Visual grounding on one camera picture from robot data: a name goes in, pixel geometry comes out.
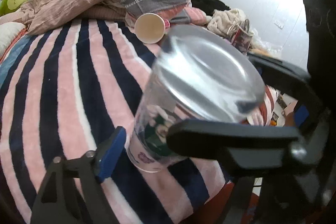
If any clear plastic cup silver lid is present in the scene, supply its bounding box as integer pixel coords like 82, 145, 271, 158
127, 25, 265, 173

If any pink paper cup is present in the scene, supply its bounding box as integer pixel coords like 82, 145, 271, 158
134, 13, 170, 44

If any black office chair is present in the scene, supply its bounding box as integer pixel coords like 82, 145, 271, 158
248, 0, 335, 136

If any pink navy striped blanket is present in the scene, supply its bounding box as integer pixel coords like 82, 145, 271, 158
1, 19, 228, 223

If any red printed mug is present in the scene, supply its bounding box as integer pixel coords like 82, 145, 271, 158
227, 19, 254, 55

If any beige crumpled cloth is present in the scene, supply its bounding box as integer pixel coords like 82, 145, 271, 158
207, 9, 247, 36

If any white pillow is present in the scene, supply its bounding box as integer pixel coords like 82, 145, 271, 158
0, 22, 26, 57

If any black garment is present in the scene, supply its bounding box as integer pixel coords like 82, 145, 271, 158
191, 0, 230, 16

